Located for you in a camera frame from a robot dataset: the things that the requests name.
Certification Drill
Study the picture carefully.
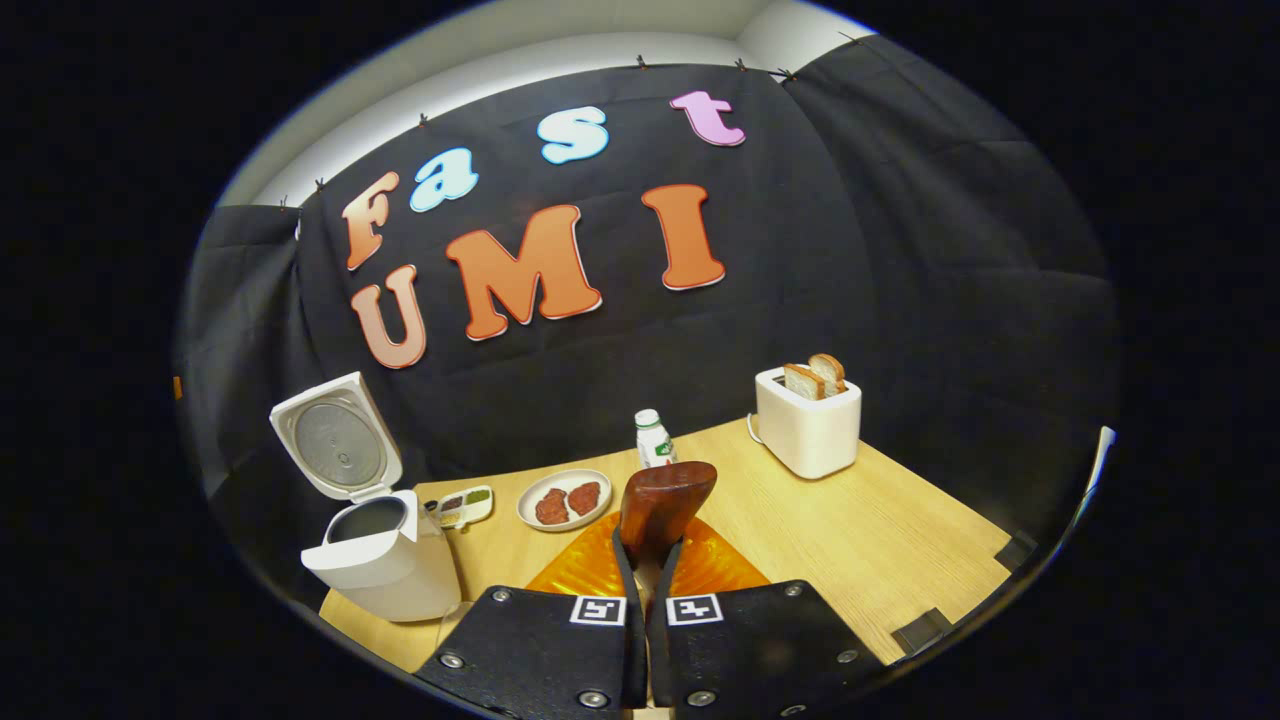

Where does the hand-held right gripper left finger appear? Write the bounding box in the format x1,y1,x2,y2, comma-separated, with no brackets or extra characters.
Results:
415,510,649,716

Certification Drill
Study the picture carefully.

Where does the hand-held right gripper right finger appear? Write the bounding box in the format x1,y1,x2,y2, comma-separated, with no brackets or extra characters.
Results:
645,510,886,716

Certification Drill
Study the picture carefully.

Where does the brown wooden spoon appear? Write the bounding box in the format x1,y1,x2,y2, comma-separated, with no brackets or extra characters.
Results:
620,461,718,579

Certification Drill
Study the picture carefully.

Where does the white rice cooker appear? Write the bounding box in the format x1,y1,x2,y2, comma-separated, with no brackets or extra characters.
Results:
269,372,463,623

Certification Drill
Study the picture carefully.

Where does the small white condiment dish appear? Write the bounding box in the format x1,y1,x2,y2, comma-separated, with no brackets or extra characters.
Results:
432,485,495,530

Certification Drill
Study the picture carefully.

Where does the white oval plate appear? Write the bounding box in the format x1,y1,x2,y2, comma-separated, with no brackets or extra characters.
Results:
517,469,613,532

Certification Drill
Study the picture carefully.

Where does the black table clamp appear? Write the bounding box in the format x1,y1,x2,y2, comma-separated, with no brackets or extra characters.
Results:
995,530,1041,573
893,607,953,656

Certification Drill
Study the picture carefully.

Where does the white toaster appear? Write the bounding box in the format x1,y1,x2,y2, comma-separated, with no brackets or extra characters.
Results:
754,366,863,480

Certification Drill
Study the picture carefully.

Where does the white bottle green label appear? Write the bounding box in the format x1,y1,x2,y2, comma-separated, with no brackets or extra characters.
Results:
635,409,678,469

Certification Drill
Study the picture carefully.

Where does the black backdrop cloth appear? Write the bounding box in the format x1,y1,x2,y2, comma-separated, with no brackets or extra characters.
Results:
175,35,1119,601

